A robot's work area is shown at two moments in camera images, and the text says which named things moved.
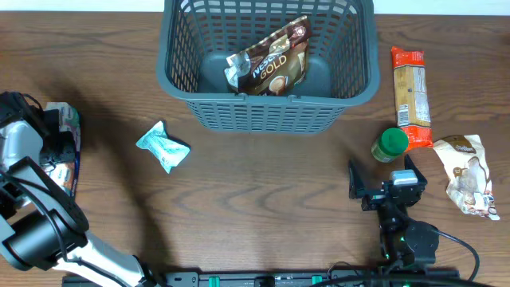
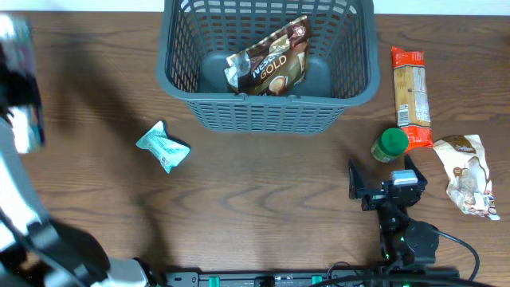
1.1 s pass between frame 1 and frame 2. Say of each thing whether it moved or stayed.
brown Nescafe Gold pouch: stayed
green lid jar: stayed
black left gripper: moved
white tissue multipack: moved
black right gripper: stayed
